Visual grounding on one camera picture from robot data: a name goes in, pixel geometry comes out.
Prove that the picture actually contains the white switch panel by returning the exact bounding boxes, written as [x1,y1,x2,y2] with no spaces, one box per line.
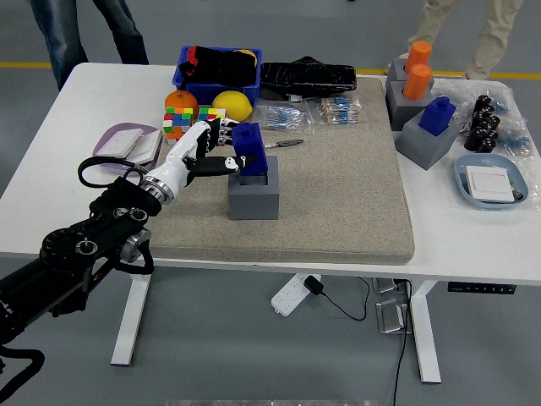
[99,129,145,160]
[465,165,516,203]
[122,129,164,170]

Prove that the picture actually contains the blue seal with knob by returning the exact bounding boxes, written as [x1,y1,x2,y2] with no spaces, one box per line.
[418,96,457,137]
[231,122,271,177]

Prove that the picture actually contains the black table control panel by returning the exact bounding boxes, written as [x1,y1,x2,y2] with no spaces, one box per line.
[447,282,517,296]

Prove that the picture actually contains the yellow lemon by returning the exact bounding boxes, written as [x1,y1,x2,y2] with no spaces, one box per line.
[211,90,254,123]

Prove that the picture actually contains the clear plastic bag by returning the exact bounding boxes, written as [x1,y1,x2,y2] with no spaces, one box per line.
[450,151,541,215]

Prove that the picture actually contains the orange cylinder seal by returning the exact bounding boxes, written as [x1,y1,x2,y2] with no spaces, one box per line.
[406,41,434,71]
[403,63,434,101]

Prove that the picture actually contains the clear bag of blue resistors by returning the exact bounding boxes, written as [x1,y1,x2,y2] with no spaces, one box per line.
[252,101,316,135]

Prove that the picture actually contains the black table cable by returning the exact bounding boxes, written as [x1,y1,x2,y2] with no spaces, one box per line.
[391,278,414,406]

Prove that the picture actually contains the grey seal holder block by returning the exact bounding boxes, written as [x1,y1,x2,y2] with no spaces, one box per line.
[385,79,435,132]
[396,108,461,172]
[227,155,281,221]
[386,58,435,85]

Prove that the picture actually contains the grey-brown mat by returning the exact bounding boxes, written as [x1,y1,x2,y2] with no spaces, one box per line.
[138,75,416,266]

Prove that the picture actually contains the white table leg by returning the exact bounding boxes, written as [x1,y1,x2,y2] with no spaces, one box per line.
[408,278,443,385]
[110,264,154,367]

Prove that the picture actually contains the light blue tray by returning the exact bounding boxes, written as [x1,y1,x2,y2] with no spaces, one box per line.
[454,152,528,211]

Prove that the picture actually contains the orange fruit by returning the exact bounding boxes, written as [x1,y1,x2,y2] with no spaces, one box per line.
[164,90,199,118]

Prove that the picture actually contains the metal floor box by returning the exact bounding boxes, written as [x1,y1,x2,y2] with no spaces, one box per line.
[371,277,411,296]
[374,298,413,336]

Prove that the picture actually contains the black cloth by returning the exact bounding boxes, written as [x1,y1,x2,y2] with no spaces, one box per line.
[178,45,260,88]

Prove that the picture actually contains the person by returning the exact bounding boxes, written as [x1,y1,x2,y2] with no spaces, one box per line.
[386,0,524,81]
[29,0,150,92]

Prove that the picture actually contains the white power strip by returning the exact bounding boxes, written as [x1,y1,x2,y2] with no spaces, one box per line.
[270,272,316,317]

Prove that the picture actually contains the black plug adapter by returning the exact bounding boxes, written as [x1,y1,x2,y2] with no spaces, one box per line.
[303,274,325,297]

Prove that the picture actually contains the clear bag of mixed resistors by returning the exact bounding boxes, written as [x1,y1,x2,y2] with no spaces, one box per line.
[311,95,364,127]

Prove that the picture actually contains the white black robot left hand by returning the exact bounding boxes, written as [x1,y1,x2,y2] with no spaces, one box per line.
[143,117,260,198]

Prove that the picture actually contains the purple tray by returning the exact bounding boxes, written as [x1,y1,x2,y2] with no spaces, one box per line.
[92,122,165,177]

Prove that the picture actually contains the multicolour puzzle cube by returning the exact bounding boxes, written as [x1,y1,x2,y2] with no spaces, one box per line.
[162,107,195,145]
[196,107,230,128]

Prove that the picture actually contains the black adapter cable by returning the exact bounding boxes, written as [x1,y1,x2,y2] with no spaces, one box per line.
[319,276,371,322]

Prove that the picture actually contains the blue plastic bin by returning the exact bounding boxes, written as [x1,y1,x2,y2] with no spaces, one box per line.
[172,45,264,107]

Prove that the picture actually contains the small metal pliers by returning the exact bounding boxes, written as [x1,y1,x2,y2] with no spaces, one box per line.
[265,138,305,149]

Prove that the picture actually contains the yellow item in bin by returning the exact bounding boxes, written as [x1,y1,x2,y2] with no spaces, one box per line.
[234,49,259,67]

